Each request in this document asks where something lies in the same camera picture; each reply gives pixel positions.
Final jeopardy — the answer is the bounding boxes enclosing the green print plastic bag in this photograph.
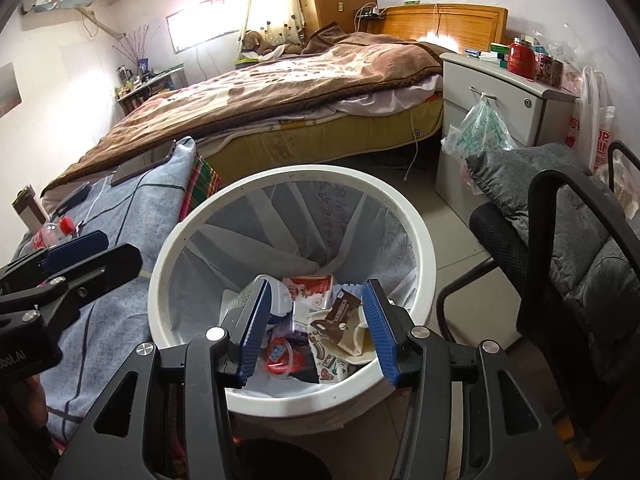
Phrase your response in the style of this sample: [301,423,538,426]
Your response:
[441,92,518,161]

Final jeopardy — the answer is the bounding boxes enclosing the grey wall plate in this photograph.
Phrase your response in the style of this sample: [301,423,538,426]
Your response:
[0,61,23,118]

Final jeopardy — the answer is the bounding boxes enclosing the black office chair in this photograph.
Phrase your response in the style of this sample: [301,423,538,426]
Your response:
[435,140,640,461]

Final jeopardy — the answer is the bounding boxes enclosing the brown white box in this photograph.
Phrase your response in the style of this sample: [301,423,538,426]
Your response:
[11,185,51,233]

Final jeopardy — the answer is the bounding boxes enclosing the black smartphone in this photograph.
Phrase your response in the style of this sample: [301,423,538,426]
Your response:
[110,152,176,187]

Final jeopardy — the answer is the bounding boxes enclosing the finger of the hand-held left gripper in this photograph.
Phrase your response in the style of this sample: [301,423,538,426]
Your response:
[0,243,143,322]
[0,230,108,293]

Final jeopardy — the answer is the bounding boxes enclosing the grey padded jacket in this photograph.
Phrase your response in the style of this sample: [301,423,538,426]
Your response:
[465,142,640,386]

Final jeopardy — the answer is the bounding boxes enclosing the white trash bin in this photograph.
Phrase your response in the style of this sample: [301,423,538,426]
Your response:
[148,164,437,418]

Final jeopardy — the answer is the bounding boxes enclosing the red jar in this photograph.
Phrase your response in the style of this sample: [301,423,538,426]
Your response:
[507,37,536,78]

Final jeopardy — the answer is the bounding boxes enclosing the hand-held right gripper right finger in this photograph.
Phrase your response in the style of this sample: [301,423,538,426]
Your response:
[362,279,581,480]

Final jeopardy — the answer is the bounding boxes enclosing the brown teddy bear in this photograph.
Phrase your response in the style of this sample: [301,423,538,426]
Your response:
[237,30,303,58]

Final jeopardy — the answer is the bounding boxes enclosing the white charging cable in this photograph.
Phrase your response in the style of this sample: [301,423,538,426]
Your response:
[402,110,426,181]

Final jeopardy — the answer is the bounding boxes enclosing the window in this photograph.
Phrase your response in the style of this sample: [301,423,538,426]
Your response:
[166,0,248,56]

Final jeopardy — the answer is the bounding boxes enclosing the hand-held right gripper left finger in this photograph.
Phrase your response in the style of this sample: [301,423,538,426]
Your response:
[52,276,273,480]

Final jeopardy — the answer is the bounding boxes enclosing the white bin liner bag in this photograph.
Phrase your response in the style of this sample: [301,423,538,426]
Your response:
[165,175,418,346]

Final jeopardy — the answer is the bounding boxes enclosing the patterned curtain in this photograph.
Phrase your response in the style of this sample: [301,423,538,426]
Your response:
[242,0,306,53]

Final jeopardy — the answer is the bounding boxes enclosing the white bed sheet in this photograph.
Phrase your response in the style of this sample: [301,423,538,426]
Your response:
[330,77,443,116]

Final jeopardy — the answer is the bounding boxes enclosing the red green plaid cloth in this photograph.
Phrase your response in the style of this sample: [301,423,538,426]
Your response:
[177,152,223,221]

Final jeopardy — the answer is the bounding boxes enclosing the cluttered white desk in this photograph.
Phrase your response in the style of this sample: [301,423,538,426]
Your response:
[116,64,188,111]

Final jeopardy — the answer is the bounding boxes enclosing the yellow mattress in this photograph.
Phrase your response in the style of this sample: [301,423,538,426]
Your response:
[197,97,446,173]

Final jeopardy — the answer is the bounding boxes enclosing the wooden headboard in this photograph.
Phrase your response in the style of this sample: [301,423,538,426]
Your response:
[382,4,508,53]

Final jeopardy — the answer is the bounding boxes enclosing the white nightstand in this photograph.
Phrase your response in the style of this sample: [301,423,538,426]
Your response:
[434,52,581,206]

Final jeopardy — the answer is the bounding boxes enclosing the dried flower branches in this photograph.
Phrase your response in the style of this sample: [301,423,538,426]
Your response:
[112,25,163,68]

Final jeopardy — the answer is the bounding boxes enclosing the plastic bottle with red cap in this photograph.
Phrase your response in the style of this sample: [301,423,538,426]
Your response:
[31,216,83,251]

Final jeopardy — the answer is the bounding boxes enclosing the black case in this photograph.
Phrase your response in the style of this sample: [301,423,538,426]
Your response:
[57,181,92,208]

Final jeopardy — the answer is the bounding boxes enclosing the red tin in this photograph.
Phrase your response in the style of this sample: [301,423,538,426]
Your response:
[535,52,565,86]

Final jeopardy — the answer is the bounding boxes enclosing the red print white plastic bag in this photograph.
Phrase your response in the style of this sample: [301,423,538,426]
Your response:
[567,65,618,173]

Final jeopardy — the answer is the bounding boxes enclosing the bed with brown blanket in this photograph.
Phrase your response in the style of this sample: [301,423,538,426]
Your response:
[42,22,443,196]

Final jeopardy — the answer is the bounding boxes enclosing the red white packet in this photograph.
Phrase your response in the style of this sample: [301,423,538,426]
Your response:
[282,274,335,311]

